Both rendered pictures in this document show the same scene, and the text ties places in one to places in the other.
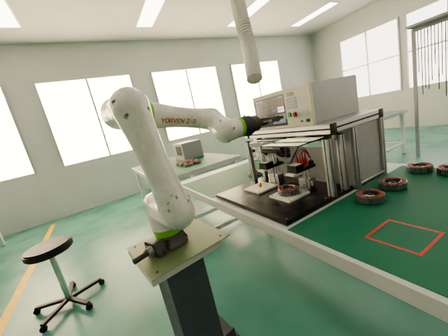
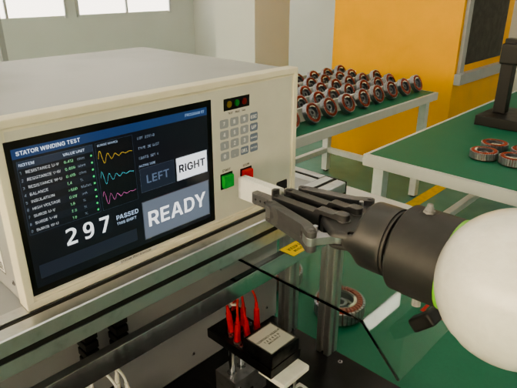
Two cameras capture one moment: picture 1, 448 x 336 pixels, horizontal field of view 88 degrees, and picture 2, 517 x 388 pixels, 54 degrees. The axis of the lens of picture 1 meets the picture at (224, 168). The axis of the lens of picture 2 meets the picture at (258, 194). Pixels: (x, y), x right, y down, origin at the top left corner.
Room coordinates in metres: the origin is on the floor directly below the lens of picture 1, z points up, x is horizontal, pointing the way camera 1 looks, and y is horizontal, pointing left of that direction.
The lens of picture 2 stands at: (1.42, 0.22, 1.44)
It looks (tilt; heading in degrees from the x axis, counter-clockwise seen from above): 23 degrees down; 251
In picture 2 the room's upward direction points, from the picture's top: straight up
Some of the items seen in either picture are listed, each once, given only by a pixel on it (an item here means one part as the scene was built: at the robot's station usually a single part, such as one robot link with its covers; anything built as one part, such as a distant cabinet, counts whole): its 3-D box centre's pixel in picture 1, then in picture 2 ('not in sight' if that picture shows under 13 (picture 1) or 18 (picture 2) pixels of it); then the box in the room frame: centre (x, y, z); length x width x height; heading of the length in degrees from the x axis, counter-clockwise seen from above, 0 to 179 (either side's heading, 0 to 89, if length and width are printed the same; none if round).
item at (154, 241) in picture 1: (160, 243); not in sight; (0.92, 0.34, 0.78); 0.26 x 0.15 x 0.06; 137
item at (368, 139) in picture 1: (368, 152); not in sight; (1.17, -0.76, 0.91); 0.28 x 0.03 x 0.32; 118
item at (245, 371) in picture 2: (307, 182); (241, 377); (1.23, -0.44, 0.80); 0.08 x 0.05 x 0.06; 28
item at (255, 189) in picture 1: (260, 187); not in sight; (1.38, -0.20, 0.78); 0.15 x 0.15 x 0.01; 28
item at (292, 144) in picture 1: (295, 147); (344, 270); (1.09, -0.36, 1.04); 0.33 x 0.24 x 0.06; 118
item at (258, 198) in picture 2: not in sight; (263, 203); (1.23, -0.32, 1.18); 0.05 x 0.03 x 0.01; 118
